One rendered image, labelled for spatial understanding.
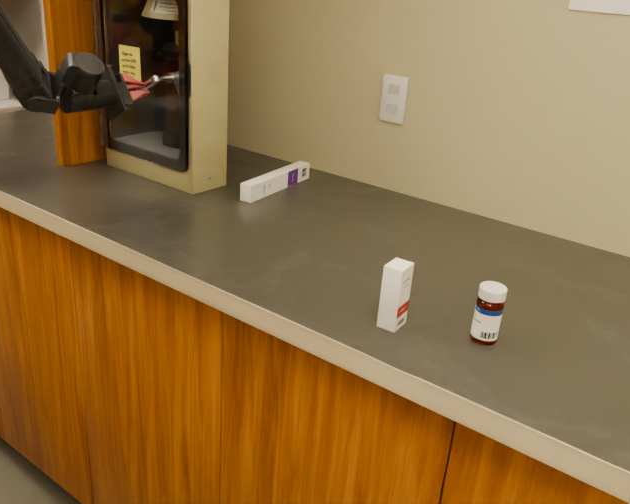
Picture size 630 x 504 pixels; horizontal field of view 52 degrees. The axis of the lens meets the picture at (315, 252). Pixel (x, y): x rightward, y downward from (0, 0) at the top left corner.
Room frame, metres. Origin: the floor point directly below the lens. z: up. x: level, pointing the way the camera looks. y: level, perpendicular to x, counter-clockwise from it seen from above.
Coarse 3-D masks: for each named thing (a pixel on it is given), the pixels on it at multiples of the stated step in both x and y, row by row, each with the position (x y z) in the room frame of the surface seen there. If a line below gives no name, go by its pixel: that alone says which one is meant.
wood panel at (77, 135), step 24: (48, 0) 1.57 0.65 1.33; (72, 0) 1.61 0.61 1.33; (48, 24) 1.57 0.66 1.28; (72, 24) 1.61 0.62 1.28; (48, 48) 1.58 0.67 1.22; (72, 48) 1.60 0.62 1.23; (72, 120) 1.59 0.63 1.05; (96, 120) 1.65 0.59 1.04; (72, 144) 1.59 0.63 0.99; (96, 144) 1.64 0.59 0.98
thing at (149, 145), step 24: (120, 0) 1.54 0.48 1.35; (144, 0) 1.49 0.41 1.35; (168, 0) 1.45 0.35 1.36; (120, 24) 1.54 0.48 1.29; (144, 24) 1.49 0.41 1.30; (168, 24) 1.45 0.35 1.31; (144, 48) 1.49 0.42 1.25; (168, 48) 1.45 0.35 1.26; (144, 72) 1.50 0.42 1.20; (144, 96) 1.50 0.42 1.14; (168, 96) 1.45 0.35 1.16; (120, 120) 1.55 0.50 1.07; (144, 120) 1.50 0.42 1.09; (168, 120) 1.45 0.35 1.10; (120, 144) 1.56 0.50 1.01; (144, 144) 1.50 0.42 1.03; (168, 144) 1.45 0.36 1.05; (168, 168) 1.45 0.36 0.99
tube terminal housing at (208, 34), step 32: (192, 0) 1.43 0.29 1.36; (224, 0) 1.50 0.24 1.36; (192, 32) 1.43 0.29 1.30; (224, 32) 1.50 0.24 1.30; (192, 64) 1.43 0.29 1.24; (224, 64) 1.50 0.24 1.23; (192, 96) 1.43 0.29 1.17; (224, 96) 1.51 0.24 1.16; (192, 128) 1.43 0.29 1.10; (224, 128) 1.51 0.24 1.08; (128, 160) 1.56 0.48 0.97; (192, 160) 1.43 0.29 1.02; (224, 160) 1.51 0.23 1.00; (192, 192) 1.43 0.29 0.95
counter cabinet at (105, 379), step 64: (0, 256) 1.43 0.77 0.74; (64, 256) 1.27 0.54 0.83; (0, 320) 1.46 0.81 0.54; (64, 320) 1.28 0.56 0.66; (128, 320) 1.15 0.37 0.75; (192, 320) 1.04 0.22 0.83; (0, 384) 1.49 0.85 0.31; (64, 384) 1.30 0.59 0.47; (128, 384) 1.16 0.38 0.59; (192, 384) 1.04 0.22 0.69; (256, 384) 0.95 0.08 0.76; (320, 384) 0.87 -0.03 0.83; (64, 448) 1.32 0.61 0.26; (128, 448) 1.16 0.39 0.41; (192, 448) 1.04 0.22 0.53; (256, 448) 0.94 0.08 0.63; (320, 448) 0.86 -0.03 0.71; (384, 448) 0.80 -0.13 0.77; (448, 448) 0.74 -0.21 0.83; (512, 448) 0.69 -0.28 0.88
